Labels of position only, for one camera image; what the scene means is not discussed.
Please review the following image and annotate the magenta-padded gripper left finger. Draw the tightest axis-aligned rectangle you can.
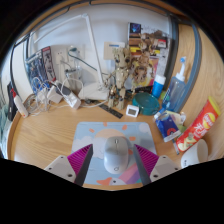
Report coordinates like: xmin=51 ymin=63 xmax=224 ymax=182
xmin=44 ymin=143 xmax=94 ymax=187

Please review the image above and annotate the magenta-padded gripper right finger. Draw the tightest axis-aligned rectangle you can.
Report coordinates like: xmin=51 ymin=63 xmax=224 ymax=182
xmin=133 ymin=143 xmax=181 ymax=187

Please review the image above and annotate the grey computer mouse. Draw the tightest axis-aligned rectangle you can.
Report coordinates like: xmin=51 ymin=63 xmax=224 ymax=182
xmin=103 ymin=135 xmax=130 ymax=175

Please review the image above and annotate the pastel printed mouse pad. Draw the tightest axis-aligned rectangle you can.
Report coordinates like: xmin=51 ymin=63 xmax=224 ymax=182
xmin=71 ymin=121 xmax=158 ymax=186

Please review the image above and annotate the white mug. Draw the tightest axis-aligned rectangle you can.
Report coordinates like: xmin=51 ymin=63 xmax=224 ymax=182
xmin=180 ymin=138 xmax=209 ymax=169

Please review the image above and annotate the blue tissue packet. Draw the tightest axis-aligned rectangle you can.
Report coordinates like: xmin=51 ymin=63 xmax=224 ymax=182
xmin=153 ymin=111 xmax=182 ymax=143

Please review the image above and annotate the red yellow chips can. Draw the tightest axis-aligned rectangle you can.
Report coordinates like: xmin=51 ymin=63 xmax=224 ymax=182
xmin=175 ymin=96 xmax=222 ymax=153

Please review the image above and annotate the small white cube clock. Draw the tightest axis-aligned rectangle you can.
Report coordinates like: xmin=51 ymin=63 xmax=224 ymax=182
xmin=125 ymin=104 xmax=140 ymax=118

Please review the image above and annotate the teal round tin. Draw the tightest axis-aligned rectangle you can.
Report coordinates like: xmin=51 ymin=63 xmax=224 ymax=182
xmin=131 ymin=92 xmax=161 ymax=116

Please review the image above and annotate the white pump bottle red cap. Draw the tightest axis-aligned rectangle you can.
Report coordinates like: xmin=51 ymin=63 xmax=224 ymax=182
xmin=10 ymin=88 xmax=30 ymax=119

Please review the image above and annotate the black ruler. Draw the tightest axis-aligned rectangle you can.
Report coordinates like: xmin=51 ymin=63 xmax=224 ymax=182
xmin=98 ymin=103 xmax=124 ymax=120

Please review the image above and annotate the blue spray bottle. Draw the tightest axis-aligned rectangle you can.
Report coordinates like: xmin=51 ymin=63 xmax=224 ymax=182
xmin=162 ymin=56 xmax=188 ymax=113

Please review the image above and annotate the white desk lamp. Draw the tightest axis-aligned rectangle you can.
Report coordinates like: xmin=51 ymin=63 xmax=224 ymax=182
xmin=32 ymin=13 xmax=110 ymax=102

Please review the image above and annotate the clear glass jar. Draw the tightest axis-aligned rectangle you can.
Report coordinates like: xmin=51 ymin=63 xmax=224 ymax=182
xmin=65 ymin=68 xmax=81 ymax=85

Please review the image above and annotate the brown tree figure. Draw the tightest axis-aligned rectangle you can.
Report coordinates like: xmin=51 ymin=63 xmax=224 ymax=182
xmin=107 ymin=46 xmax=135 ymax=110

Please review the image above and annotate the robot model kit box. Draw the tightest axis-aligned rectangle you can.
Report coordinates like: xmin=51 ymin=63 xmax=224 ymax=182
xmin=24 ymin=45 xmax=57 ymax=95

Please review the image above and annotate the colourful printed box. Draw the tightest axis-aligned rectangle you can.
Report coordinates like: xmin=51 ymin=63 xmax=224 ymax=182
xmin=128 ymin=22 xmax=170 ymax=88

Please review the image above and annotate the tangle of white cables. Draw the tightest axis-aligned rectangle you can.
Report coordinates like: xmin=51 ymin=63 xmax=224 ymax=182
xmin=24 ymin=76 xmax=85 ymax=116

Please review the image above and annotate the dark cable green plug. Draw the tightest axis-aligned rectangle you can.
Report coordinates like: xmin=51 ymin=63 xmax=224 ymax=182
xmin=68 ymin=47 xmax=98 ymax=73

